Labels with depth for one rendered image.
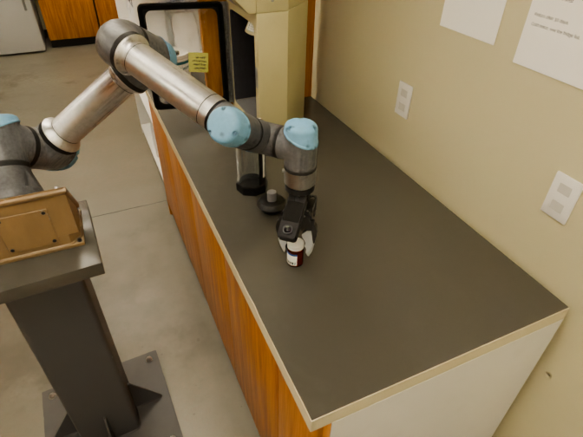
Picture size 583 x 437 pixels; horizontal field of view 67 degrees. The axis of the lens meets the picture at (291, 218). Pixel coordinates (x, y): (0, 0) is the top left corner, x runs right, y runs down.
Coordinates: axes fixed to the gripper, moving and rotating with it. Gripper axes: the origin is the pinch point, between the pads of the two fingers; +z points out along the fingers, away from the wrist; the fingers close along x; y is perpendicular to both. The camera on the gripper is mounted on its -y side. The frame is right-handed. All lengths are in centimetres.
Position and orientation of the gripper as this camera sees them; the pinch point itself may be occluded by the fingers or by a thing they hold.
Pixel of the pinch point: (296, 251)
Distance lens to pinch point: 115.1
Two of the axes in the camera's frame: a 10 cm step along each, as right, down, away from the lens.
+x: -9.7, -1.6, 1.8
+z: -0.2, 7.9, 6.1
